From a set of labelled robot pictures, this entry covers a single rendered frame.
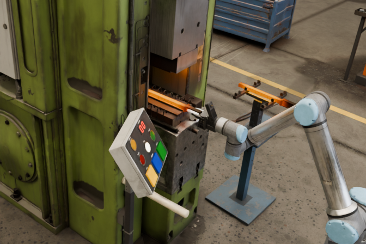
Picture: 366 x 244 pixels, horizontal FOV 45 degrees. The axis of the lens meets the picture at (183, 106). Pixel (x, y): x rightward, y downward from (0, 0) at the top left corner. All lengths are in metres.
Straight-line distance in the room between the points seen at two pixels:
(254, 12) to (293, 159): 2.72
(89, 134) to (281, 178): 1.83
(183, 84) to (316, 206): 1.51
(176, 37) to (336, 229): 1.22
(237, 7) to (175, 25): 4.15
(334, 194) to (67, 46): 1.55
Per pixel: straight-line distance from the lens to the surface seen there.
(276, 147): 4.19
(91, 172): 2.81
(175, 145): 2.53
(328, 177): 2.21
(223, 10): 6.43
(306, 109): 2.09
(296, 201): 3.64
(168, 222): 2.94
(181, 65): 2.38
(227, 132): 2.43
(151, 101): 2.66
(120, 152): 1.92
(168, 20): 2.24
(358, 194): 2.44
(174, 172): 2.65
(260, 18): 6.20
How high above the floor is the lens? 2.30
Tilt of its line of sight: 30 degrees down
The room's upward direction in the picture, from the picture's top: 5 degrees clockwise
